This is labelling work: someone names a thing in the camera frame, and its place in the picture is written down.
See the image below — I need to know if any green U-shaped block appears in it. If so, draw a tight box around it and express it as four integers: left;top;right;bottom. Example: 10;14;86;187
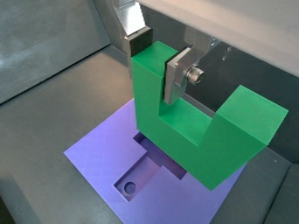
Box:
130;42;288;189

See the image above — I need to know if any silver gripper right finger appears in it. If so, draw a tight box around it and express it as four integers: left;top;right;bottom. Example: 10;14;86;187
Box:
162;26;218;105

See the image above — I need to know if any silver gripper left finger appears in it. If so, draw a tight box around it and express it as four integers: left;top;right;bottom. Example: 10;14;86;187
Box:
112;0;154;78

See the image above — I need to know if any purple board with cross slot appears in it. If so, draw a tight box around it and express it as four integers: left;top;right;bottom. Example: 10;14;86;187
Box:
65;101;238;224

